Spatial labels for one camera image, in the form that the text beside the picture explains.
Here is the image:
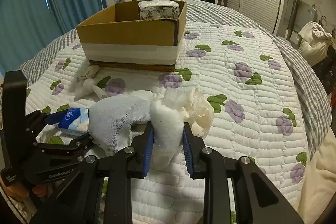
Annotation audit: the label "small blue tissue packet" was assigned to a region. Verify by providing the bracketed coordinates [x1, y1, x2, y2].
[58, 107, 89, 136]

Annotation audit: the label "white mesh cloth bundle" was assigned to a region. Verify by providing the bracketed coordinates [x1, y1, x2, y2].
[88, 95, 150, 155]

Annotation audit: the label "white fluffy cotton wad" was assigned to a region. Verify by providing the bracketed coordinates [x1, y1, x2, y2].
[150, 88, 186, 169]

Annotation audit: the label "white knotted sock toy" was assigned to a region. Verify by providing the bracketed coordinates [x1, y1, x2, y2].
[72, 64, 108, 101]

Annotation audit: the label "large tissue pack floral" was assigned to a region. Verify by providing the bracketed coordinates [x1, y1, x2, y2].
[138, 0, 180, 20]

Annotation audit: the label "cream lace fabric bundle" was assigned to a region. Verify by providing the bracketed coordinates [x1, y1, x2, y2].
[181, 88, 214, 139]

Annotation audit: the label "operator hand orange glove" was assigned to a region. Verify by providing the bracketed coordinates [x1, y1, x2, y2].
[1, 179, 48, 201]

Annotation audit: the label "white quilt purple flowers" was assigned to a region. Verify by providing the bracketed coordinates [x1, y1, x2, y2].
[26, 22, 308, 223]

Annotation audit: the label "open cardboard box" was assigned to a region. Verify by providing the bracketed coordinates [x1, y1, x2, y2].
[76, 0, 187, 72]

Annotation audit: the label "teal window curtain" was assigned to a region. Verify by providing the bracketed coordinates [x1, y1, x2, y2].
[0, 0, 108, 75]

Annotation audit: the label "grey checked bed sheet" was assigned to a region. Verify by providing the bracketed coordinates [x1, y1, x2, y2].
[16, 0, 334, 162]

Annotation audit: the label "white stuffed laundry bag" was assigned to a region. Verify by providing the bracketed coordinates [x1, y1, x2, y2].
[298, 21, 333, 67]

